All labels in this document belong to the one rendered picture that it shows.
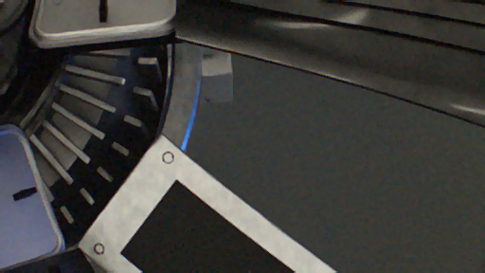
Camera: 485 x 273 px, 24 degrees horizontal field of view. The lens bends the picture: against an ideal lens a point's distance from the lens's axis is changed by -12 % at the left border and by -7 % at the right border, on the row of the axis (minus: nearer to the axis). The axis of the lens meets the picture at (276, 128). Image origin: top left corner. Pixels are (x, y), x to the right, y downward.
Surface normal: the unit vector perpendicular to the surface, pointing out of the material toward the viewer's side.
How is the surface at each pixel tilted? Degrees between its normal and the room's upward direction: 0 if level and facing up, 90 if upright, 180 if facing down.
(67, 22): 0
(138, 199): 50
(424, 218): 90
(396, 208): 90
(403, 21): 12
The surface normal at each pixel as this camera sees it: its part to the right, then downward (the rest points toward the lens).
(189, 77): 0.05, -0.09
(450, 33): 0.07, -0.66
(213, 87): 0.08, 0.57
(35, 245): 0.75, -0.33
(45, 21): -0.01, -0.82
